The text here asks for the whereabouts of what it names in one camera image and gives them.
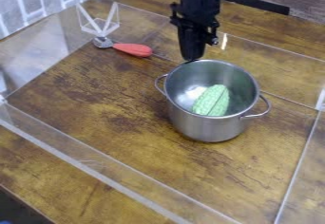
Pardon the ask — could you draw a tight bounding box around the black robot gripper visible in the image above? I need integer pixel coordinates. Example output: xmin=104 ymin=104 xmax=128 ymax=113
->
xmin=170 ymin=0 xmax=220 ymax=61

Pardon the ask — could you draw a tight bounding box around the pink handled metal spoon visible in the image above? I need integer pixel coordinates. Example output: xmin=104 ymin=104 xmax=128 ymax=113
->
xmin=92 ymin=37 xmax=152 ymax=57

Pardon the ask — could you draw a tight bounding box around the black strip on table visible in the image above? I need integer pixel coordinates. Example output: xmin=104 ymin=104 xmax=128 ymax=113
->
xmin=224 ymin=0 xmax=289 ymax=15

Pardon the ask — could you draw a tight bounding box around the stainless steel pot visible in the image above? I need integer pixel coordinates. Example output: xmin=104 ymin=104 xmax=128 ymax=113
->
xmin=155 ymin=60 xmax=271 ymax=142

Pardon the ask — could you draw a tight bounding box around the green bitter gourd toy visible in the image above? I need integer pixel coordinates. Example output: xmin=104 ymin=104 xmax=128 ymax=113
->
xmin=191 ymin=84 xmax=230 ymax=117

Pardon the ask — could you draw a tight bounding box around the clear acrylic barrier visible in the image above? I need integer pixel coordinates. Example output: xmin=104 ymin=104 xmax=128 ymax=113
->
xmin=0 ymin=2 xmax=325 ymax=224

